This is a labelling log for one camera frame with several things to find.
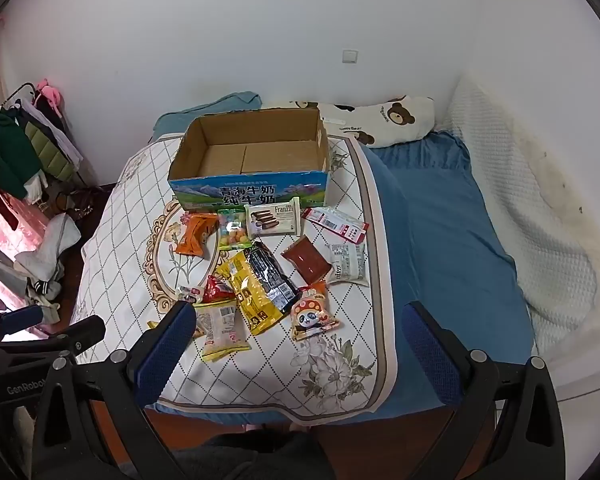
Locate orange snack packet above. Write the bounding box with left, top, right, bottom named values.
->
left=175, top=212, right=220, bottom=257

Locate cartoon panda snack packet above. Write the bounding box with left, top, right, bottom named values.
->
left=288, top=281, right=342, bottom=343

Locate pink plush hanger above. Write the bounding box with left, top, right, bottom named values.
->
left=36, top=79, right=64, bottom=117

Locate white textured blanket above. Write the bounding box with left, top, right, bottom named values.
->
left=442, top=75, right=600, bottom=396

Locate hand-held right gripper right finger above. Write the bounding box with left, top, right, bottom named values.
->
left=401, top=301, right=566, bottom=480

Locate brown red snack packet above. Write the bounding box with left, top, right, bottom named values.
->
left=280, top=235, right=332, bottom=283

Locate black clothes rack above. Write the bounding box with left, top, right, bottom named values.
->
left=0, top=82, right=101, bottom=188

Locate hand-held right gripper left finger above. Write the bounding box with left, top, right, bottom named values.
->
left=32, top=300, right=198, bottom=480

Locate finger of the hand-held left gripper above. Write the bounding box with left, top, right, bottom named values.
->
left=0, top=316, right=106, bottom=361
left=0, top=305, right=46, bottom=343

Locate beige yellow-edged snack packet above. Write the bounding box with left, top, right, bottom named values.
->
left=194, top=297, right=252, bottom=363

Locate green jacket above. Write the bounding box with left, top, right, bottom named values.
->
left=0, top=114, right=37, bottom=201

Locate black snack packet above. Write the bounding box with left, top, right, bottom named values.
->
left=245, top=241, right=301, bottom=316

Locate printed cardboard box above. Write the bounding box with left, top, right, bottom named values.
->
left=169, top=106, right=329, bottom=212

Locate striped black white cloth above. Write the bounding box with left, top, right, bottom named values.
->
left=27, top=280, right=62, bottom=307

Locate long red white packet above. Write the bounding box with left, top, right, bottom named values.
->
left=301, top=207, right=370, bottom=246

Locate white cloth pile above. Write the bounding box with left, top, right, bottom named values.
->
left=14, top=213, right=82, bottom=282

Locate blue bed sheet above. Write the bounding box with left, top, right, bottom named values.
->
left=150, top=130, right=536, bottom=411

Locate colourful candy balls packet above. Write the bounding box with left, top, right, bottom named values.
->
left=216, top=208, right=253, bottom=251

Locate brown bag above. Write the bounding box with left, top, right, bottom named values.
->
left=55, top=186, right=107, bottom=222

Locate yellow snack packet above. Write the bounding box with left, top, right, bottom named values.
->
left=215, top=250, right=286, bottom=337

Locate small red orange packet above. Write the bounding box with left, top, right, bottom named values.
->
left=202, top=275, right=237, bottom=304

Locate white floral quilt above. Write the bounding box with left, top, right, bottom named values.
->
left=70, top=132, right=406, bottom=426

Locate olive puffer vest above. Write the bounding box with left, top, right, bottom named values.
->
left=24, top=119, right=76, bottom=182

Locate pale lavender garment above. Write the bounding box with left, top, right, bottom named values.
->
left=45, top=110, right=84, bottom=167

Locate teal pillow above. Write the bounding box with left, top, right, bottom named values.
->
left=152, top=91, right=263, bottom=138

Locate white wafer packet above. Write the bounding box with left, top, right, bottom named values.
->
left=244, top=197, right=302, bottom=238

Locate white bear print pillow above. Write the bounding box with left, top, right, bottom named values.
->
left=267, top=95, right=436, bottom=148

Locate white grey snack packet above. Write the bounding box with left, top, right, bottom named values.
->
left=326, top=242, right=370, bottom=287

